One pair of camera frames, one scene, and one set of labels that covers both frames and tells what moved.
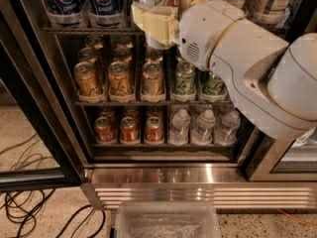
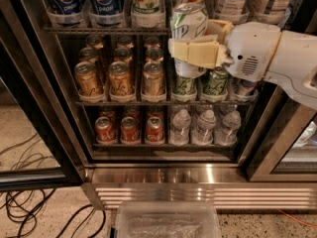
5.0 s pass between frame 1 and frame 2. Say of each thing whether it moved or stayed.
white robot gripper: moved
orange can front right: stayed
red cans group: stayed
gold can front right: stayed
